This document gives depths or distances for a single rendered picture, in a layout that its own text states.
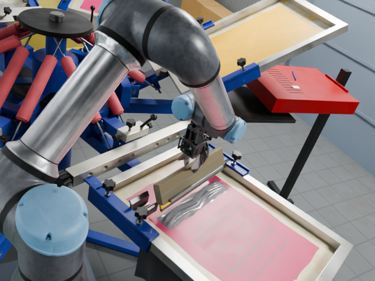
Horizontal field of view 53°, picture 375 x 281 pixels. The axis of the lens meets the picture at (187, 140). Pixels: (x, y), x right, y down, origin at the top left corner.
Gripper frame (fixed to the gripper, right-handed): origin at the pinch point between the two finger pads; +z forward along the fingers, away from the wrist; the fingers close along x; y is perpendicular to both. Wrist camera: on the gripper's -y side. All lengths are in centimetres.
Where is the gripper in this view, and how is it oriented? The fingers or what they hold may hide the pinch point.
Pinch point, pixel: (191, 165)
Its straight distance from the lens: 137.8
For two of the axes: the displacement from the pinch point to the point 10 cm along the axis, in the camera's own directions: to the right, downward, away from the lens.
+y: -6.4, 3.0, -7.1
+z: -2.2, 8.1, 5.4
